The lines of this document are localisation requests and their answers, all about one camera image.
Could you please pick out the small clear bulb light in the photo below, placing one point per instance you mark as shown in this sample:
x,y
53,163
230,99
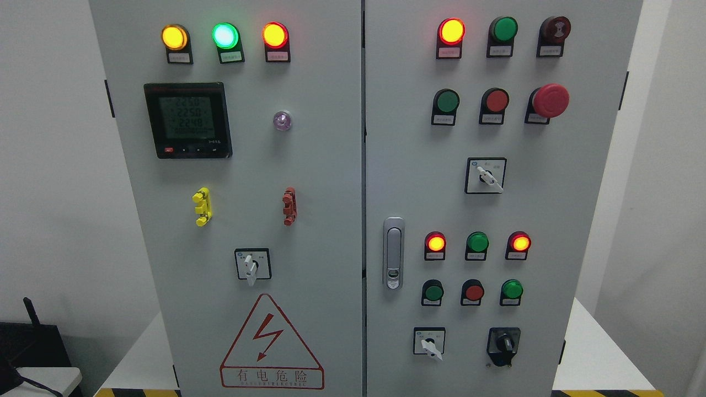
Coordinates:
x,y
282,120

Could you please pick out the red lit indicator lower right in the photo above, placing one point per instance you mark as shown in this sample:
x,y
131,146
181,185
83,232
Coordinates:
x,y
518,245

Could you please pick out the grey cabinet right door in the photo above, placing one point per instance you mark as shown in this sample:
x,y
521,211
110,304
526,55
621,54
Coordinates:
x,y
417,171

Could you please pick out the black device with antenna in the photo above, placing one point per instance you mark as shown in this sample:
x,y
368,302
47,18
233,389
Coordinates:
x,y
32,345

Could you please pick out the white rotary switch bottom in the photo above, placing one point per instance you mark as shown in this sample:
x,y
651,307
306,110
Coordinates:
x,y
429,341

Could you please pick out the black rotary knob switch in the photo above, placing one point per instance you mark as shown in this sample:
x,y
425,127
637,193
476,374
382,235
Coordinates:
x,y
502,345

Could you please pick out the red indicator light top left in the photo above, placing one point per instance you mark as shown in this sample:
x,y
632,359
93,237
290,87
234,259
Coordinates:
x,y
276,42

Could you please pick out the green indicator lower middle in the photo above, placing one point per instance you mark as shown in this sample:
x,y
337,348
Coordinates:
x,y
477,245

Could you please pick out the yellow terminal clip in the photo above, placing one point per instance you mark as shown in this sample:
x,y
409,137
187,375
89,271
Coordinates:
x,y
203,206

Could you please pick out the red emergency stop button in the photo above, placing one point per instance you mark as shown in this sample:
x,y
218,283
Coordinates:
x,y
546,102

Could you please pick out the red lit indicator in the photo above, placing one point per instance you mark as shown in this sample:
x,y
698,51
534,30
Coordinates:
x,y
518,245
435,246

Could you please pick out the green push button lower right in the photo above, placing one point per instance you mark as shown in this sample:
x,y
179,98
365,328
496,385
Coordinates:
x,y
511,293

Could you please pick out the white rotary switch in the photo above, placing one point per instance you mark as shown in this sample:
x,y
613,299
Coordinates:
x,y
429,341
485,175

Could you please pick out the silver door lock handle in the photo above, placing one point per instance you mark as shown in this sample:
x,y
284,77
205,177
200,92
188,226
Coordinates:
x,y
393,252

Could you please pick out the red electric hazard warning sticker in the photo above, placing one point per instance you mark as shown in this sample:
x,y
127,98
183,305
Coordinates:
x,y
269,353

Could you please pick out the red lit indicator lower left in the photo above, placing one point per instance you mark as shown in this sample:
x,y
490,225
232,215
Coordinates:
x,y
435,246

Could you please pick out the white box bottom left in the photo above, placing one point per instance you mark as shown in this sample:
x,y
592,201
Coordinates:
x,y
65,380

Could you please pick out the grey cabinet left door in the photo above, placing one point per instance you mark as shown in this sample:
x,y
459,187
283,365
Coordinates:
x,y
316,262

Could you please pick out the black digital power meter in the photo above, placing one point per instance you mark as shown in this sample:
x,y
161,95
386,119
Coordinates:
x,y
189,120

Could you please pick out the green push button second row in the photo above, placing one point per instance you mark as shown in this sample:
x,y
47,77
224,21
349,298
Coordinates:
x,y
444,108

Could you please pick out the green push button lower left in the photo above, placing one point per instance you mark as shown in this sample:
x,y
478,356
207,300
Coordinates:
x,y
432,293

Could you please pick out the dark red buzzer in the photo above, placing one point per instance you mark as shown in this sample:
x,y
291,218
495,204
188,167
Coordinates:
x,y
552,36

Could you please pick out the green push button top row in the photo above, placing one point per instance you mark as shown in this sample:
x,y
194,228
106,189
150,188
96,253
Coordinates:
x,y
501,35

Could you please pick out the red push button lower middle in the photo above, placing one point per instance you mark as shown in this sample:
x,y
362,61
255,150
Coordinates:
x,y
472,292

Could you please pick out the grey cabinet door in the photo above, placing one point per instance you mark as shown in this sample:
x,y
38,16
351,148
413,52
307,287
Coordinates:
x,y
417,171
316,262

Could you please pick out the white rotary switch upper right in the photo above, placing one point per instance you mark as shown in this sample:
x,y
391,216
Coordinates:
x,y
485,175

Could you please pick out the red indicator light right door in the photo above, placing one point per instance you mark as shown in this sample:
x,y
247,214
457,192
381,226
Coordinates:
x,y
451,32

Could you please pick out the yellow indicator light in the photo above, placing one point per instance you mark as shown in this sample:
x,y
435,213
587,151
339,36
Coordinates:
x,y
177,43

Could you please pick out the red push button second row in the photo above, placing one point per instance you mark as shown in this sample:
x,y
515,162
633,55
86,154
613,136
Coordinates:
x,y
493,105

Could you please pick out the white rotary switch door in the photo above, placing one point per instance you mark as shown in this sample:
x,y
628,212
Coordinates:
x,y
253,264

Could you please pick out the green indicator light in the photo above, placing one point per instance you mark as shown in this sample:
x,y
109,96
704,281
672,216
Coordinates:
x,y
228,43

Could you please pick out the red terminal clip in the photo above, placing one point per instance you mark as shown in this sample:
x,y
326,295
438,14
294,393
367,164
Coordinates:
x,y
289,200

